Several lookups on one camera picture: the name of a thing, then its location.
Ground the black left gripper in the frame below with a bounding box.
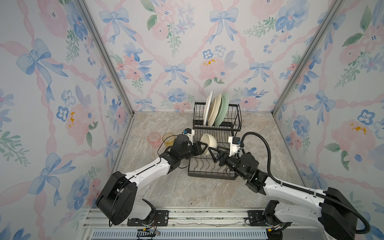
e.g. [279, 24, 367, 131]
[179, 141, 208, 162]

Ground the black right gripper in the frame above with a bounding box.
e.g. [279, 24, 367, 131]
[209, 146, 248, 182]

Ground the yellow glass cup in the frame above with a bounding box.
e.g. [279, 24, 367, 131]
[162, 133, 177, 148]

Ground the white plate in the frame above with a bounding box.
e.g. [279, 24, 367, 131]
[203, 91, 214, 126]

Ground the pink glass cup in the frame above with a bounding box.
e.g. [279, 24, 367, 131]
[147, 132, 162, 149]

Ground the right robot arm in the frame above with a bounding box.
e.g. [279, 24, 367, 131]
[207, 144, 371, 240]

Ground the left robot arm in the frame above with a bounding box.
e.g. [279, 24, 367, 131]
[96, 135, 209, 226]

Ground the cream plate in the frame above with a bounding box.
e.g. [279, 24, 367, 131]
[207, 94, 222, 127]

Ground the green plate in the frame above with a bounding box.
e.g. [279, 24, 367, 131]
[215, 93, 230, 127]

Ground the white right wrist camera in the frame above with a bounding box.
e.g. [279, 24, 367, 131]
[228, 137, 244, 159]

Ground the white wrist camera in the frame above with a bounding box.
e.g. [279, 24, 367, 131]
[228, 137, 244, 159]
[183, 128, 195, 144]

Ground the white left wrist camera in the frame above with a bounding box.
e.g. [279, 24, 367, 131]
[183, 128, 195, 144]

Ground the black wire dish rack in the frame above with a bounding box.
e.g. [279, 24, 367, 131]
[188, 102, 242, 180]

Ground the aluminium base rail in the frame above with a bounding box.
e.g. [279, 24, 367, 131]
[80, 206, 334, 240]

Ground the black corrugated cable conduit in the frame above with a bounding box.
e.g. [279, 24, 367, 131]
[239, 131, 371, 235]

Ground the aluminium corner post left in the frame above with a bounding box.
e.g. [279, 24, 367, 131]
[74, 0, 134, 117]

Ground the aluminium corner post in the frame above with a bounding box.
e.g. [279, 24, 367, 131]
[272, 0, 345, 117]
[74, 0, 134, 117]

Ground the aluminium corner post right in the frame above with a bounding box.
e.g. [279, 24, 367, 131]
[272, 0, 345, 117]

